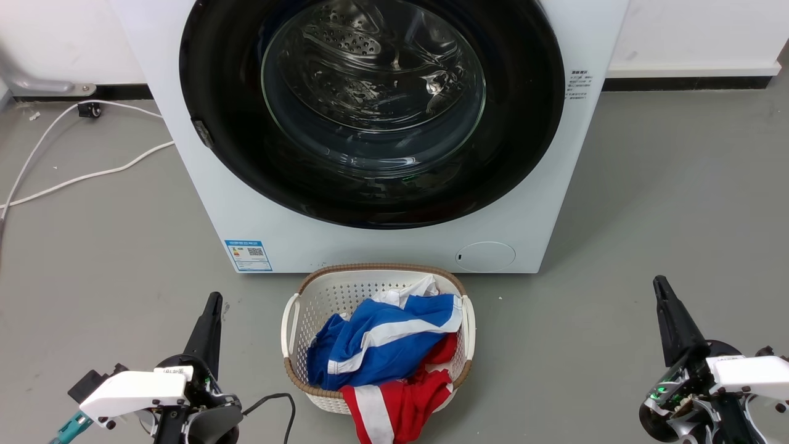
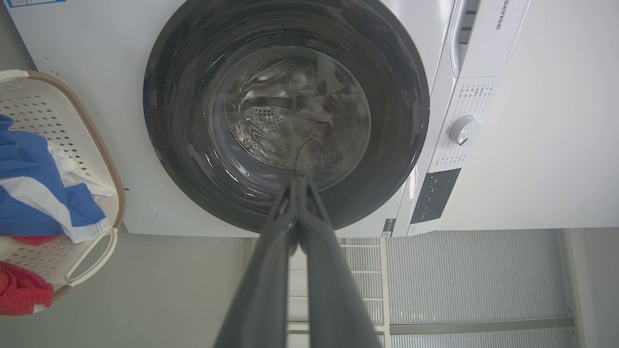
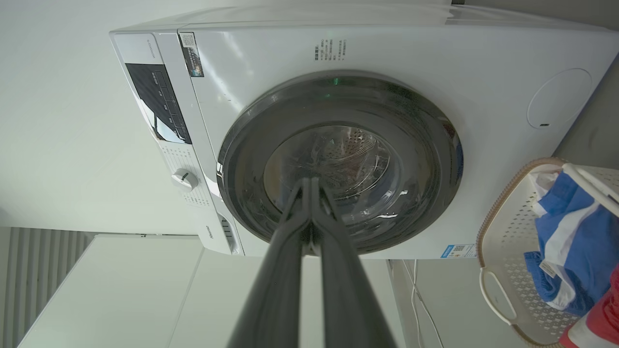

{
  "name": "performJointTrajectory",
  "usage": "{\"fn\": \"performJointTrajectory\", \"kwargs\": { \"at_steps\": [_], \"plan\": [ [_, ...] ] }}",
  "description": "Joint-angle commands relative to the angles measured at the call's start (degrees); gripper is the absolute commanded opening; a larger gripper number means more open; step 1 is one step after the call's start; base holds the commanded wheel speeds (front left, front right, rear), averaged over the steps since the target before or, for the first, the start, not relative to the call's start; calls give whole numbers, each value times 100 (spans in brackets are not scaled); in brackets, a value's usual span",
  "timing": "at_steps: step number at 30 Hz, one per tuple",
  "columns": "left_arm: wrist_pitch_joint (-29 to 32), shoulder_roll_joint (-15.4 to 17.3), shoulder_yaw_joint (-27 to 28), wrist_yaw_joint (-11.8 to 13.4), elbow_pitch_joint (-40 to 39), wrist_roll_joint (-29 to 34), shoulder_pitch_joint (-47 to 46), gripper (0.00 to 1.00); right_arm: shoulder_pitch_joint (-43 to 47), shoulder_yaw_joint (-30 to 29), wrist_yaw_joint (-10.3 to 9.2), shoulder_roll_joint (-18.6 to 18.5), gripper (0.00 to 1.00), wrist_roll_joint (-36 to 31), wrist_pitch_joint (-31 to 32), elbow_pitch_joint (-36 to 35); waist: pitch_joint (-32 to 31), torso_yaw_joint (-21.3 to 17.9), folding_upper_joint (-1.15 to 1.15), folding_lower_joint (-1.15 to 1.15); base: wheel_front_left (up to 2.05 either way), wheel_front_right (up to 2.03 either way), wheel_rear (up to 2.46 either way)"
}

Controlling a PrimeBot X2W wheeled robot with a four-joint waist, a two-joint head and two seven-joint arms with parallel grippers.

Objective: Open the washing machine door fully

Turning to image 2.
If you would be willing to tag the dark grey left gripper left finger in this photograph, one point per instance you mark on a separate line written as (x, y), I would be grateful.
(261, 290)

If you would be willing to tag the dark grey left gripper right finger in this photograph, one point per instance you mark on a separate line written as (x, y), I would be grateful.
(333, 299)

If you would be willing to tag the black round washer door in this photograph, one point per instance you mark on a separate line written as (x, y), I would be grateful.
(184, 145)

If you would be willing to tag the white front-load washing machine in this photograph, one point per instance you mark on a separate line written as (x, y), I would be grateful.
(96, 96)

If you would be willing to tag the small dark energy sticker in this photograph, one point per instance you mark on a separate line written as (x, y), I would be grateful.
(388, 227)

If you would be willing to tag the black control display panel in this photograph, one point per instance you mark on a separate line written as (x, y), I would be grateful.
(435, 195)

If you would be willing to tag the round white filter cover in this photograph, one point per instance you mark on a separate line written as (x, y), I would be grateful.
(140, 208)

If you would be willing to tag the steel perforated washer drum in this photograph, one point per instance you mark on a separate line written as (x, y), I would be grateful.
(290, 125)

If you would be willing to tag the cream perforated laundry basket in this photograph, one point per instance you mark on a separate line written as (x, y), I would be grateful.
(92, 159)

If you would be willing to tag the white round program knob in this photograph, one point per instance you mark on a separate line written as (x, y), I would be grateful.
(465, 130)

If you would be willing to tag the red garment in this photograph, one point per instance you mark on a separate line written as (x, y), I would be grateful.
(22, 290)

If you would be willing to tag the blue and white garment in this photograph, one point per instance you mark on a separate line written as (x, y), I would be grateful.
(29, 164)

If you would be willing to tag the white detergent drawer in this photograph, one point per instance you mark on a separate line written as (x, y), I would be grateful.
(488, 38)

